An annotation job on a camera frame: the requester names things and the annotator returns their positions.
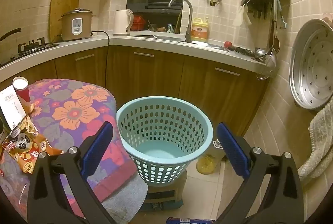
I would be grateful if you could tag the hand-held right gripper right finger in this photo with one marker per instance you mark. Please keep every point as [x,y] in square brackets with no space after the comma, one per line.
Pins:
[232,148]

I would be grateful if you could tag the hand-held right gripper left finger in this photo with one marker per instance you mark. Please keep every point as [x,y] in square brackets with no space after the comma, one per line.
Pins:
[97,146]

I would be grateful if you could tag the light blue perforated plastic basket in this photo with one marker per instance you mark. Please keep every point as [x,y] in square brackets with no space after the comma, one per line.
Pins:
[156,153]

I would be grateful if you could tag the yellow plastic oil jug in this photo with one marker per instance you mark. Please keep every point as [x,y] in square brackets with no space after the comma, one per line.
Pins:
[206,164]

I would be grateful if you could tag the purple floral table cloth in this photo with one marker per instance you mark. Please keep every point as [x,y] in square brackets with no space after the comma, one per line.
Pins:
[72,109]

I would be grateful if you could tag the panda print snack packet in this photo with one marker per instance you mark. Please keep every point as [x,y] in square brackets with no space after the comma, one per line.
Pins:
[23,143]

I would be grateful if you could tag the brown cardboard box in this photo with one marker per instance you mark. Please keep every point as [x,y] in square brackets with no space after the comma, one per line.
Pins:
[166,194]

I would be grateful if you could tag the narrow wooden cabinet door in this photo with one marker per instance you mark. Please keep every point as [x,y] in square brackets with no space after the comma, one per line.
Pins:
[80,65]

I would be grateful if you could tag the blue printed packet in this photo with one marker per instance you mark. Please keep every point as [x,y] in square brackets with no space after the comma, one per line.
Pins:
[190,221]

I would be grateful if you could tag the grey hanging towel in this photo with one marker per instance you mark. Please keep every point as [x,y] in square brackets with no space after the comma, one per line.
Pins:
[317,140]

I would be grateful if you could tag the wide wooden cabinet door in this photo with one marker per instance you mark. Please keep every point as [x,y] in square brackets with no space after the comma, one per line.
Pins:
[145,70]

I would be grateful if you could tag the red paper cup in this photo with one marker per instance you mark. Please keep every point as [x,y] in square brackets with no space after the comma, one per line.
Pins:
[23,94]

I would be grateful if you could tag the white paper receipt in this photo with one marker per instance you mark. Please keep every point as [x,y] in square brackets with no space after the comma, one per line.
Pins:
[11,107]

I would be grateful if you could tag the steel ladle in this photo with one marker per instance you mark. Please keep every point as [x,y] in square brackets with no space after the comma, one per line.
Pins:
[261,51]

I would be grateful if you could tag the red tomato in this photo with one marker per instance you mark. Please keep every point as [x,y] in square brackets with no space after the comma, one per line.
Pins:
[228,44]

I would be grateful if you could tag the round perforated steamer tray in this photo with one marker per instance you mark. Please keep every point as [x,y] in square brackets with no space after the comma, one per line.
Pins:
[312,65]

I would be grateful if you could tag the wooden hanging spoon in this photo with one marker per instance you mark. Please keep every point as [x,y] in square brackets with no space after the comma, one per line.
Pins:
[274,39]

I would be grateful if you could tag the black gas stove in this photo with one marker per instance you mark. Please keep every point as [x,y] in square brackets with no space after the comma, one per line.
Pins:
[31,47]

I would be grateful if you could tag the beige rice cooker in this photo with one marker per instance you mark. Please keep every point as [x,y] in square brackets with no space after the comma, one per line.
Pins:
[76,26]

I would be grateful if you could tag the yellow detergent bottle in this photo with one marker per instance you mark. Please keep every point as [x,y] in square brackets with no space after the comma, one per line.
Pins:
[199,31]

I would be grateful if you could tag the steel kitchen sink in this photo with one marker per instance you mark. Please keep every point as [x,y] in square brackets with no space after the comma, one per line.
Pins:
[156,37]

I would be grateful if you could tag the white electric kettle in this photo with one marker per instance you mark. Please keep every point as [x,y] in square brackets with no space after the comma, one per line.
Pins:
[121,22]

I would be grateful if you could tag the red windowsill basket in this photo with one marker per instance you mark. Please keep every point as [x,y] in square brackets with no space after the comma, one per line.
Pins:
[138,23]

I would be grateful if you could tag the white hanging plastic bag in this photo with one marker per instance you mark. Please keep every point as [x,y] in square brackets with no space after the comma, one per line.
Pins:
[242,15]

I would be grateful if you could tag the steel kitchen faucet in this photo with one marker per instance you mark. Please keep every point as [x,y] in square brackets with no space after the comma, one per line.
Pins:
[189,21]

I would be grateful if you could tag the wooden cutting board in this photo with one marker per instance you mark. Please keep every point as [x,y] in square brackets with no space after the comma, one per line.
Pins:
[58,10]

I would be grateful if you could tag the black wok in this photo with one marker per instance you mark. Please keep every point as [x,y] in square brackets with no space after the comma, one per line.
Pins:
[10,34]

